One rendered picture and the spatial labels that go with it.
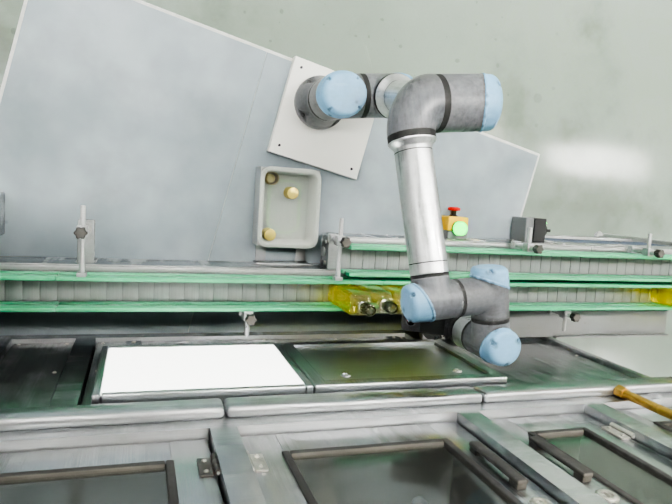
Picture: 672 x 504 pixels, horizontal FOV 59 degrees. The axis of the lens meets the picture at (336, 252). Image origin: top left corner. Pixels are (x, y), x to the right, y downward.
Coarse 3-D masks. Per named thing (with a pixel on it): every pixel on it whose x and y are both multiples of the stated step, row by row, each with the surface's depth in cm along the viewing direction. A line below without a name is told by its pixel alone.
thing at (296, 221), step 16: (288, 176) 172; (304, 176) 173; (320, 176) 168; (272, 192) 171; (304, 192) 174; (320, 192) 168; (272, 208) 172; (288, 208) 173; (304, 208) 175; (272, 224) 172; (288, 224) 174; (304, 224) 175; (272, 240) 170; (288, 240) 172; (304, 240) 174
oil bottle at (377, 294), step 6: (360, 288) 160; (366, 288) 157; (372, 288) 157; (378, 288) 158; (372, 294) 152; (378, 294) 151; (384, 294) 152; (390, 294) 152; (372, 300) 152; (378, 300) 151; (390, 300) 152; (378, 306) 151; (378, 312) 151; (384, 312) 152
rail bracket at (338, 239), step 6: (342, 222) 159; (342, 228) 159; (330, 234) 164; (336, 234) 164; (342, 234) 159; (330, 240) 164; (336, 240) 159; (342, 240) 154; (348, 240) 155; (342, 246) 155; (348, 246) 155; (336, 264) 160; (336, 270) 160; (336, 276) 160
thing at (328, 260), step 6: (324, 234) 171; (324, 240) 170; (324, 246) 170; (330, 246) 166; (336, 246) 167; (324, 252) 168; (330, 252) 167; (336, 252) 167; (324, 258) 169; (330, 258) 167; (336, 258) 167; (324, 264) 169; (330, 264) 167
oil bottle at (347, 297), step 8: (328, 288) 168; (336, 288) 161; (344, 288) 158; (352, 288) 158; (328, 296) 167; (336, 296) 161; (344, 296) 154; (352, 296) 150; (360, 296) 150; (368, 296) 150; (336, 304) 161; (344, 304) 154; (352, 304) 149; (352, 312) 150; (360, 312) 149
